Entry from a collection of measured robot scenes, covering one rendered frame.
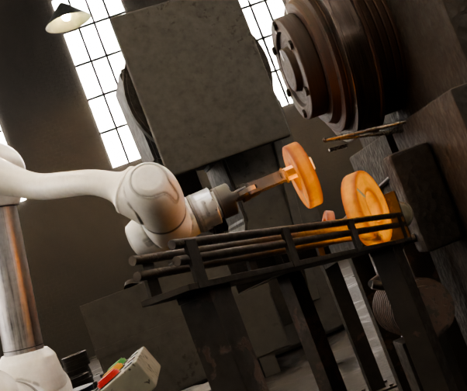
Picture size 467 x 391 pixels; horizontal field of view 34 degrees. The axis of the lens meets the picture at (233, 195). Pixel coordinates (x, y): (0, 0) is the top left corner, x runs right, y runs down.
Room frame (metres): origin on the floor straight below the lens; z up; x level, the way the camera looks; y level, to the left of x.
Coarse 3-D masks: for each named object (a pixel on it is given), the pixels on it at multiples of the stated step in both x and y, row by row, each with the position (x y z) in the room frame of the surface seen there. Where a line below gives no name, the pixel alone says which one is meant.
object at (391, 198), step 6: (390, 192) 1.59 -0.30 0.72; (390, 198) 1.59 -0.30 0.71; (396, 198) 1.59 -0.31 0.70; (390, 204) 1.59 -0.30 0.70; (396, 204) 1.59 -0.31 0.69; (390, 210) 1.60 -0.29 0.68; (396, 210) 1.59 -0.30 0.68; (402, 216) 1.58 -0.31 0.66; (396, 228) 1.59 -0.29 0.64; (408, 228) 1.58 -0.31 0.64; (396, 234) 1.59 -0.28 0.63; (408, 234) 1.58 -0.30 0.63; (390, 240) 1.60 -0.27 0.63
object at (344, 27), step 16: (320, 0) 1.83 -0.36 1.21; (336, 0) 1.82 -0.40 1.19; (336, 16) 1.81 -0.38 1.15; (352, 16) 1.81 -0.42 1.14; (336, 32) 1.81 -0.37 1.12; (352, 32) 1.81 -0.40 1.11; (352, 48) 1.81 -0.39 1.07; (368, 48) 1.82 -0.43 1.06; (352, 64) 1.81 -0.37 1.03; (368, 64) 1.83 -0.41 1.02; (352, 80) 1.83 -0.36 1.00; (368, 80) 1.85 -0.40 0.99; (352, 96) 1.88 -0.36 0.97; (368, 96) 1.88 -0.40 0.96; (352, 112) 1.93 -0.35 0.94; (368, 112) 1.92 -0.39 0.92; (352, 128) 1.98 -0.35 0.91
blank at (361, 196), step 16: (352, 176) 1.51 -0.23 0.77; (368, 176) 1.56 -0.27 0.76; (352, 192) 1.48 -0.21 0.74; (368, 192) 1.55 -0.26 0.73; (352, 208) 1.47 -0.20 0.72; (368, 208) 1.57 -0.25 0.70; (384, 208) 1.57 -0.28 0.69; (368, 224) 1.47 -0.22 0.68; (368, 240) 1.50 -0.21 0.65; (384, 240) 1.51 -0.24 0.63
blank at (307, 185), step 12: (288, 144) 1.73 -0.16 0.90; (288, 156) 1.72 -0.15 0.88; (300, 156) 1.68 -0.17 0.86; (300, 168) 1.67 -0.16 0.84; (312, 168) 1.67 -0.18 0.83; (300, 180) 1.70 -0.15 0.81; (312, 180) 1.68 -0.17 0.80; (300, 192) 1.77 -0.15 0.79; (312, 192) 1.69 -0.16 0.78; (312, 204) 1.72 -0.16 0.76
